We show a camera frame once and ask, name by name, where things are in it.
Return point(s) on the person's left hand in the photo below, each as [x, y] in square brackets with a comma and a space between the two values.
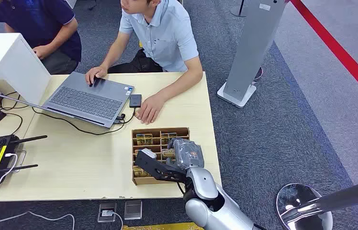
[149, 108]

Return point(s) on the person's right hand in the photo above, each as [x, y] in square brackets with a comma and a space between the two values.
[96, 73]

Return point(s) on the dark-shirted person's hand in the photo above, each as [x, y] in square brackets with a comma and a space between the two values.
[42, 51]

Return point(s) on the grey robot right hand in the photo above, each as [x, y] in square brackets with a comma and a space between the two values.
[189, 155]

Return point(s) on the dark-shirted person's forearm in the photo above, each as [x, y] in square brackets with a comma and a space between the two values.
[61, 39]

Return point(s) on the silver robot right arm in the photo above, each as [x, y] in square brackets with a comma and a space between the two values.
[210, 206]

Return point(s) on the person's right forearm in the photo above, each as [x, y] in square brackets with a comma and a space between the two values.
[111, 56]

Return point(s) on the person's left forearm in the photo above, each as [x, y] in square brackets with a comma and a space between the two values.
[182, 85]

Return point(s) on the small black card reader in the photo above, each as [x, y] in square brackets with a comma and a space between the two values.
[135, 101]

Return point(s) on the gold printed card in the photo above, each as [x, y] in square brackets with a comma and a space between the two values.
[167, 154]
[168, 138]
[144, 139]
[139, 173]

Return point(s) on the person in dark shirt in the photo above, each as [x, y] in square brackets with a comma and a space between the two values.
[36, 19]

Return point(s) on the wooden card holder box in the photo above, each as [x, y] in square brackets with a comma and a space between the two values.
[144, 181]

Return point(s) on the person in light shirt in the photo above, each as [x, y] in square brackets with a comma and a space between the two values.
[166, 38]

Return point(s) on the grey laptop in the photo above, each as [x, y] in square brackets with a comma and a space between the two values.
[87, 98]

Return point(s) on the white box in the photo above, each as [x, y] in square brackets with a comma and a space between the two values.
[11, 63]

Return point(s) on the yellow floor strip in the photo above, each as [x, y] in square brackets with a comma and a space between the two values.
[163, 226]

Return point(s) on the closed grey floor socket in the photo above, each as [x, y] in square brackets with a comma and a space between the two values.
[133, 210]

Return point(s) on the floor socket with white plug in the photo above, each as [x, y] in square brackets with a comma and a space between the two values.
[106, 212]

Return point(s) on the chrome stanchion base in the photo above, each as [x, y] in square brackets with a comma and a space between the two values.
[296, 200]

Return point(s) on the grey kiosk stand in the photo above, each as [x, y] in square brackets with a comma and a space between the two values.
[252, 47]

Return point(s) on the dark stanchion base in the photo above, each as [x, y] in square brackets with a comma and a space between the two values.
[238, 9]

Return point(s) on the chrome stanchion pole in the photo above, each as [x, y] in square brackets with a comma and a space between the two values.
[340, 198]

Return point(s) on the red barrier belt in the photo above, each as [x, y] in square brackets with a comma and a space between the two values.
[340, 54]

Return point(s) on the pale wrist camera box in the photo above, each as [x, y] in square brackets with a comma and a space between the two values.
[149, 153]

